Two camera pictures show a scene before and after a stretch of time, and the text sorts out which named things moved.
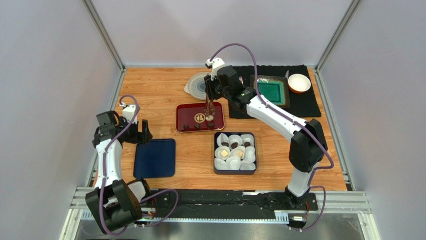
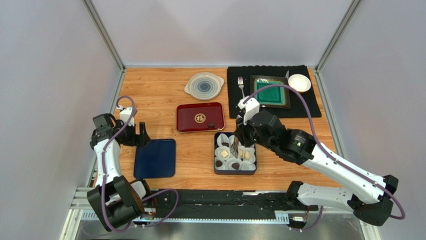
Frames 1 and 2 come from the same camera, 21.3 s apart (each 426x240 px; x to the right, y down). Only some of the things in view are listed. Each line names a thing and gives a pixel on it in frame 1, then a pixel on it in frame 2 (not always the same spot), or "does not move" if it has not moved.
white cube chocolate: [224, 153] does not move
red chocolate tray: [191, 117] does not move
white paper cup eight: [250, 154] does not move
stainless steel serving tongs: [210, 107] to [234, 147]
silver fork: [241, 79] does not move
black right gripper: [212, 90] to [241, 132]
